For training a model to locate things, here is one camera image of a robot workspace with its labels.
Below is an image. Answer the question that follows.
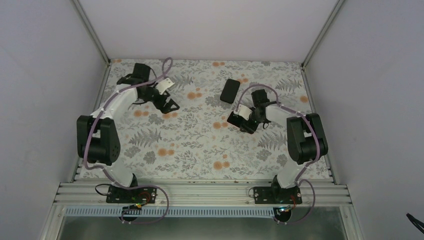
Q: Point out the purple cable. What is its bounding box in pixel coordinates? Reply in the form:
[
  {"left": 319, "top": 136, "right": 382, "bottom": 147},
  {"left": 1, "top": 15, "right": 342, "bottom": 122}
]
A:
[
  {"left": 234, "top": 83, "right": 322, "bottom": 226},
  {"left": 82, "top": 57, "right": 174, "bottom": 226}
]

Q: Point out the black phone-shaped object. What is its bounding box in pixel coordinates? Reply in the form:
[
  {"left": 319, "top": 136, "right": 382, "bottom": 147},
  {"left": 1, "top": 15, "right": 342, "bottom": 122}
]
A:
[{"left": 219, "top": 78, "right": 241, "bottom": 104}]

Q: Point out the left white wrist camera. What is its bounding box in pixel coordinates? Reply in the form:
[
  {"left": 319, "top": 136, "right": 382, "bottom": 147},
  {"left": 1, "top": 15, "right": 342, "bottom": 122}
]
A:
[{"left": 155, "top": 77, "right": 175, "bottom": 95}]

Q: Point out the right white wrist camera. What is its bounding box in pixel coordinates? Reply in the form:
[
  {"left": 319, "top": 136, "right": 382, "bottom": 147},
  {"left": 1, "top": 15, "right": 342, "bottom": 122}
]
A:
[{"left": 233, "top": 104, "right": 253, "bottom": 121}]

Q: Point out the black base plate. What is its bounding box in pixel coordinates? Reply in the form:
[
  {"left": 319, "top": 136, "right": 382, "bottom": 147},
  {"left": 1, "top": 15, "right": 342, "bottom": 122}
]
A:
[
  {"left": 252, "top": 186, "right": 303, "bottom": 205},
  {"left": 105, "top": 186, "right": 158, "bottom": 205}
]

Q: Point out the black smartphone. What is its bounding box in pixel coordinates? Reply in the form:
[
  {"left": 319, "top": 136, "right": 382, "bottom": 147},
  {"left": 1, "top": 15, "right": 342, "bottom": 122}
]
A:
[{"left": 226, "top": 111, "right": 247, "bottom": 132}]

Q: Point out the black object at edge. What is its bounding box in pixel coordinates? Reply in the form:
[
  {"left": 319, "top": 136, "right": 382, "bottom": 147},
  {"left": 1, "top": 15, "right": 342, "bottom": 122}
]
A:
[{"left": 406, "top": 213, "right": 424, "bottom": 234}]

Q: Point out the aluminium rail frame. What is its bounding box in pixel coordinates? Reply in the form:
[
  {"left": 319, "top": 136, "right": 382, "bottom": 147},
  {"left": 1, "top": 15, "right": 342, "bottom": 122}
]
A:
[{"left": 53, "top": 179, "right": 352, "bottom": 207}]

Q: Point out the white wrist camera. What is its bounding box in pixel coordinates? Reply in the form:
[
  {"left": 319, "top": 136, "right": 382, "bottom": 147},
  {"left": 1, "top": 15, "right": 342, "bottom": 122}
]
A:
[
  {"left": 233, "top": 104, "right": 253, "bottom": 121},
  {"left": 155, "top": 77, "right": 175, "bottom": 95}
]

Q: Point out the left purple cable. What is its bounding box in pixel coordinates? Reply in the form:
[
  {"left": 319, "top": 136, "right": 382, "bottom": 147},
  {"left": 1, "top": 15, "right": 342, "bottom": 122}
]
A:
[{"left": 82, "top": 57, "right": 174, "bottom": 226}]

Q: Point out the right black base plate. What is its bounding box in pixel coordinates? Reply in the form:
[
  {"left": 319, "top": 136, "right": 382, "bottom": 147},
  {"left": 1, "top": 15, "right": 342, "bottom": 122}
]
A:
[{"left": 252, "top": 186, "right": 303, "bottom": 205}]

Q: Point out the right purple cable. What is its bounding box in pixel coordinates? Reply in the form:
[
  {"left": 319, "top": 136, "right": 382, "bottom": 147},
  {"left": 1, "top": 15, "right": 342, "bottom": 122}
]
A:
[{"left": 234, "top": 83, "right": 322, "bottom": 226}]

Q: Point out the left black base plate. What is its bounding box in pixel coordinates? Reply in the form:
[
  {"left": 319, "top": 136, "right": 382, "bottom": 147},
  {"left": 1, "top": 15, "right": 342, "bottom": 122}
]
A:
[{"left": 105, "top": 186, "right": 158, "bottom": 205}]

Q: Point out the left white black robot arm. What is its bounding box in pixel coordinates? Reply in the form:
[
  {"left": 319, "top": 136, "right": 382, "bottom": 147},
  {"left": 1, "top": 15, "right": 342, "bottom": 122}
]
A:
[{"left": 76, "top": 57, "right": 180, "bottom": 203}]

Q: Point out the floral patterned table mat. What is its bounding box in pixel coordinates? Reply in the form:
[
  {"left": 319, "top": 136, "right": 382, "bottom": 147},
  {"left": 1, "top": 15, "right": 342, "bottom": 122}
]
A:
[{"left": 115, "top": 60, "right": 311, "bottom": 180}]

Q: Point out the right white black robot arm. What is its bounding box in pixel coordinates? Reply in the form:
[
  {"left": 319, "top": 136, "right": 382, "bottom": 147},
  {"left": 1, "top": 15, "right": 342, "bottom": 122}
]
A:
[{"left": 234, "top": 85, "right": 328, "bottom": 204}]

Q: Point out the slotted cable duct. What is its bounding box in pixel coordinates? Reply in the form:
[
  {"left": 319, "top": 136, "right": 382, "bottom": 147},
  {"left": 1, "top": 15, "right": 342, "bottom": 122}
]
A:
[{"left": 64, "top": 206, "right": 275, "bottom": 218}]

